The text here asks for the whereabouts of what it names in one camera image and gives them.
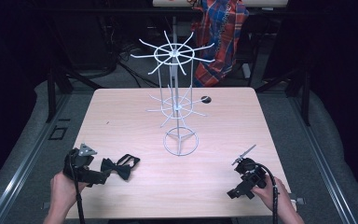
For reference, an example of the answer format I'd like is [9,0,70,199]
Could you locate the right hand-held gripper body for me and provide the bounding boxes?
[231,144,269,191]

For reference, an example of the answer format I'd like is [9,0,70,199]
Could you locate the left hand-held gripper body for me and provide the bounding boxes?
[62,143,98,185]

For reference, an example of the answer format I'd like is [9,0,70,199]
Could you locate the black bow tie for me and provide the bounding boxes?
[100,157,132,181]

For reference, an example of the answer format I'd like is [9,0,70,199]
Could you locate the black bow tie card holder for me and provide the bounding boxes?
[117,153,141,169]

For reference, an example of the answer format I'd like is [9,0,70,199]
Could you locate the person's right hand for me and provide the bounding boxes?
[251,176,294,216]

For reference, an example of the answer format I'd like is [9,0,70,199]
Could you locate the person's left hand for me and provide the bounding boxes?
[49,170,89,213]

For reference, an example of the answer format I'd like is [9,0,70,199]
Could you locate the black metal stand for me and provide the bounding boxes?
[254,66,312,127]
[45,59,104,124]

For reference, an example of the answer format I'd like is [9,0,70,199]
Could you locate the red blue plaid cloth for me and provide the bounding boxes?
[190,0,250,89]

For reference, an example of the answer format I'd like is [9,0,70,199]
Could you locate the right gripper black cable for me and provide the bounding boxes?
[254,162,280,224]

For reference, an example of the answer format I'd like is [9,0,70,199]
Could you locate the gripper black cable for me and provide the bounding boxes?
[69,151,87,224]
[254,162,280,224]

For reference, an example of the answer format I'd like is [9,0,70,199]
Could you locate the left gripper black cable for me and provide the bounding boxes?
[69,151,87,224]

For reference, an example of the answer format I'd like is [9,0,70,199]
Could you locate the black floor bracket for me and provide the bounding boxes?
[48,118,72,141]

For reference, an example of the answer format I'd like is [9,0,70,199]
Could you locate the aluminium floor rail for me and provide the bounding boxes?
[287,92,358,224]
[0,92,73,224]

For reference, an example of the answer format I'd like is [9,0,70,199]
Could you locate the white wire display rack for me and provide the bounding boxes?
[130,30,216,157]

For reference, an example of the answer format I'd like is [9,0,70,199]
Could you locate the black floor cables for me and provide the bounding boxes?
[83,18,161,89]

